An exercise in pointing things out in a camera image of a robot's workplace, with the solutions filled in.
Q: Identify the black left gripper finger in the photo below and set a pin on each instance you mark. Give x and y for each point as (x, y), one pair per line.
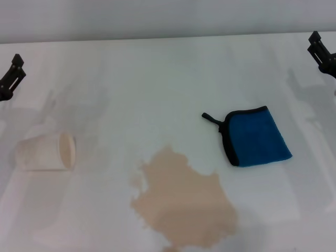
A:
(13, 76)

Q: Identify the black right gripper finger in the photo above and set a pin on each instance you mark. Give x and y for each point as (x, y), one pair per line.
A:
(319, 50)

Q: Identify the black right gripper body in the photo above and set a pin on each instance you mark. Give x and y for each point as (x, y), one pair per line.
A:
(330, 65)

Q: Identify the white paper cup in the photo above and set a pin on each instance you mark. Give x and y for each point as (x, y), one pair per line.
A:
(39, 155)

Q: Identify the blue rag with black trim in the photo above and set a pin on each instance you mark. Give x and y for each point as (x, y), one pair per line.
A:
(257, 136)

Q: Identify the brown liquid spill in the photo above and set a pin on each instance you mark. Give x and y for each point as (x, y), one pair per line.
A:
(183, 199)

